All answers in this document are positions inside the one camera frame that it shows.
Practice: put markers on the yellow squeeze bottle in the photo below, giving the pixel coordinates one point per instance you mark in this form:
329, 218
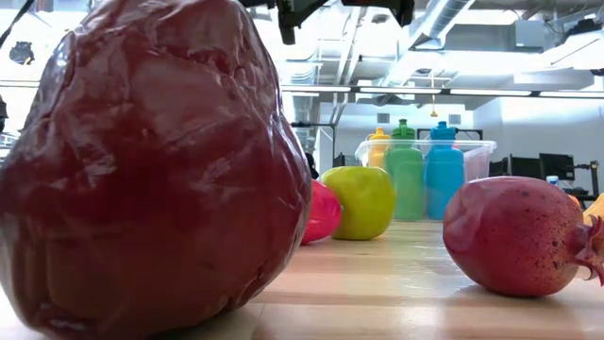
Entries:
379, 151

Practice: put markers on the green squeeze bottle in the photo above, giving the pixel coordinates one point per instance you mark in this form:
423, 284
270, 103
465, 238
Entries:
406, 179

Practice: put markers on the green apple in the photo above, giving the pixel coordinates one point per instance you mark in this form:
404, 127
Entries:
363, 203

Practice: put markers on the red orange mango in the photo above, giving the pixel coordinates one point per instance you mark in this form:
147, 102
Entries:
323, 212

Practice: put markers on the blue squeeze bottle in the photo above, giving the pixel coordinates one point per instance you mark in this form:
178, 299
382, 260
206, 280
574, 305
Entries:
443, 175

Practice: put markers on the dark red crinkled fruit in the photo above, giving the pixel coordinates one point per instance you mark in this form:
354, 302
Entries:
151, 179

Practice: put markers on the small red pomegranate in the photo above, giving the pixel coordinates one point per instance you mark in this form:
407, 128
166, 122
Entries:
514, 236

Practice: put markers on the orange yellow mango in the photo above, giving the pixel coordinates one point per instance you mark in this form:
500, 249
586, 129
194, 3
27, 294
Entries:
574, 200

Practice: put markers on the linear ceiling light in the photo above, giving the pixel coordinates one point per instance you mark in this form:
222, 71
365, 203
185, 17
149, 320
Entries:
401, 90

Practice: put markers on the yellow hanging plug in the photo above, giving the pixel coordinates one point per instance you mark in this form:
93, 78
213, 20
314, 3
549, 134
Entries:
433, 112

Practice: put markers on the clear rectangular plastic bin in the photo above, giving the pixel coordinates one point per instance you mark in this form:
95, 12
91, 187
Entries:
479, 160

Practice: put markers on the black computer monitor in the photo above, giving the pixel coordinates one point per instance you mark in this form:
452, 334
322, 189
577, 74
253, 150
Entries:
557, 166
524, 166
498, 168

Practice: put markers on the black ceiling mounted device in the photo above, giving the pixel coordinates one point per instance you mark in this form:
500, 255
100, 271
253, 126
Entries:
21, 53

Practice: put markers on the white wipes canister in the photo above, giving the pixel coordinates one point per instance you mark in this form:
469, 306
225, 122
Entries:
552, 179

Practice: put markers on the yellow pear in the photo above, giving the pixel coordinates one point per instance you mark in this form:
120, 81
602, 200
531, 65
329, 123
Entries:
595, 211

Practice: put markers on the silver ceiling duct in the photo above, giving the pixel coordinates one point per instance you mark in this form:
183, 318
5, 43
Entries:
443, 19

